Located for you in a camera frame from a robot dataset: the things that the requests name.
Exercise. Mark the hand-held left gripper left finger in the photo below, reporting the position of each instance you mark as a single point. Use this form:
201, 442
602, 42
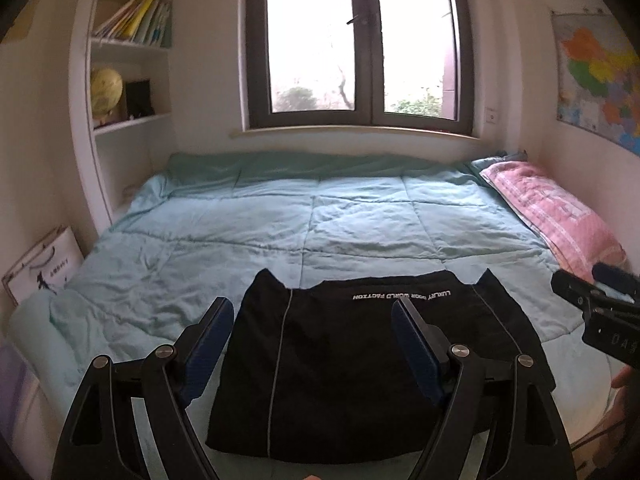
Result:
205, 355

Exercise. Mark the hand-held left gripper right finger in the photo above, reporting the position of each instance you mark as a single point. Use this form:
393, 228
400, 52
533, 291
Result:
420, 360

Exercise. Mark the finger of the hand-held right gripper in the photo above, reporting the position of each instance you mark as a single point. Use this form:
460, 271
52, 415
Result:
612, 275
570, 285

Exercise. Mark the black hooded jacket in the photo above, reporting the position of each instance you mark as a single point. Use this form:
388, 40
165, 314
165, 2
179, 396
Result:
340, 360

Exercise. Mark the person's right hand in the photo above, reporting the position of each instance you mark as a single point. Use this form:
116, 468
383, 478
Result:
626, 379

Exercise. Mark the pink patterned pillow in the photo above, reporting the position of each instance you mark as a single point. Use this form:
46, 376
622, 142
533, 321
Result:
560, 215

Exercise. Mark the light blue quilt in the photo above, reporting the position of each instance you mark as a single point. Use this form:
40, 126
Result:
250, 220

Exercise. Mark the blue pillow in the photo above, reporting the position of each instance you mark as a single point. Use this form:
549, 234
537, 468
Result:
492, 162

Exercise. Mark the white paper bag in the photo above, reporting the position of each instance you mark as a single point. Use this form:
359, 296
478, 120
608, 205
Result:
42, 265

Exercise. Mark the white built-in bookshelf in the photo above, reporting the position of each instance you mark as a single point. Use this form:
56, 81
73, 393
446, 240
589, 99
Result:
132, 125

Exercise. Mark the black box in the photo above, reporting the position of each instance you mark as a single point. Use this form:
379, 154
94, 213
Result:
139, 99

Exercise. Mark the yellow globe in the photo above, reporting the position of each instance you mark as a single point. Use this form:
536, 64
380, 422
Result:
106, 92

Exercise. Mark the dark framed window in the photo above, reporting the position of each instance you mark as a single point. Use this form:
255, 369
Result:
360, 40

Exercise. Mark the stack of leaning books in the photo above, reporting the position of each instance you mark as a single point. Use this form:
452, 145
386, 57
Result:
137, 20

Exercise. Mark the white wall socket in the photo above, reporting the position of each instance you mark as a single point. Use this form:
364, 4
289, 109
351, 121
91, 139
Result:
493, 115

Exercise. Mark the colourful wall map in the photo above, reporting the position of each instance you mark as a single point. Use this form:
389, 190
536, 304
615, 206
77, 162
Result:
595, 70

